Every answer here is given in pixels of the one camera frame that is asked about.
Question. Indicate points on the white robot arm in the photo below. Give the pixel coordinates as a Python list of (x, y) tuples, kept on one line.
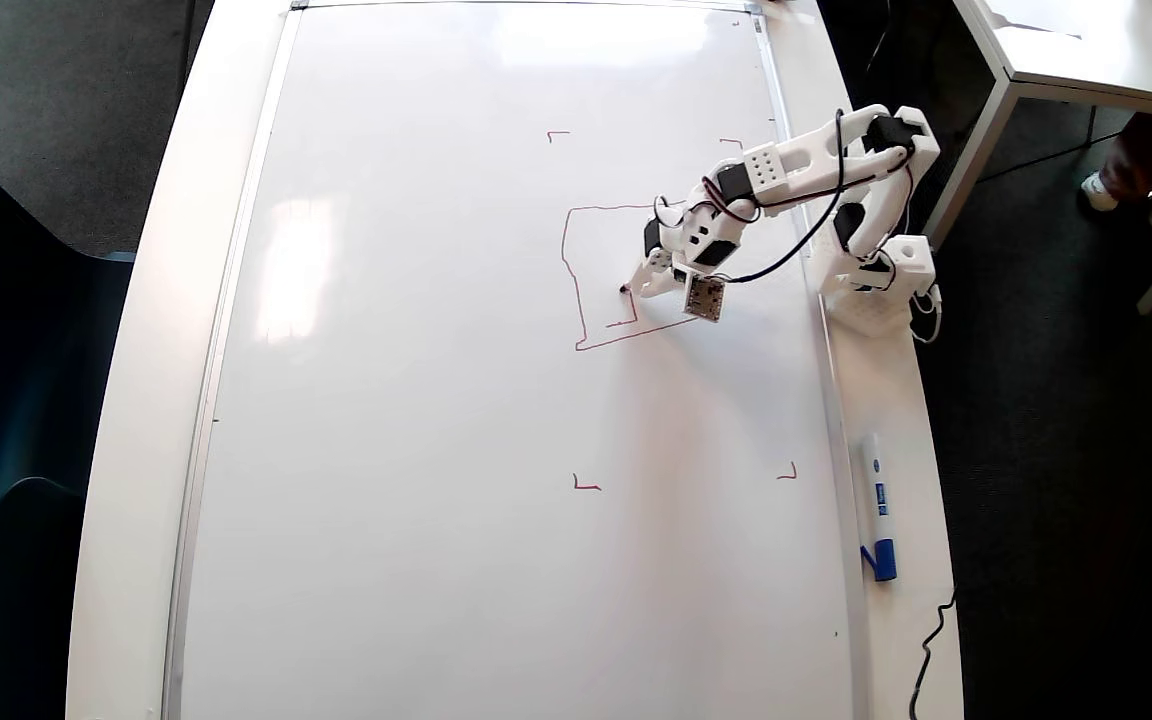
[(806, 160)]

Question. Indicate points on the white side table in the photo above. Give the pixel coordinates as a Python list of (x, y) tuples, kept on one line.
[(1136, 50)]

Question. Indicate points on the red whiteboard marker pen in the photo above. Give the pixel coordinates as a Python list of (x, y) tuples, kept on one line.
[(625, 289)]

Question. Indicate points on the blue and white marker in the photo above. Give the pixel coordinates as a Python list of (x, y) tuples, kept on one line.
[(876, 500)]

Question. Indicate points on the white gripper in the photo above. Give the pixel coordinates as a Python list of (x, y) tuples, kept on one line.
[(652, 279)]

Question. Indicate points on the small wrist camera board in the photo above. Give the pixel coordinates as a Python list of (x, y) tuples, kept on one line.
[(704, 298)]

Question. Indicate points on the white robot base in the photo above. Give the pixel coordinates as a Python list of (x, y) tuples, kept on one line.
[(871, 315)]

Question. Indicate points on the small dark blue chair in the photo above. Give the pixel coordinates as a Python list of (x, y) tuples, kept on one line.
[(16, 600)]

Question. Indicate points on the white whiteboard with metal frame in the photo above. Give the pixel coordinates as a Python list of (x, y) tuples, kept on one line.
[(436, 450)]

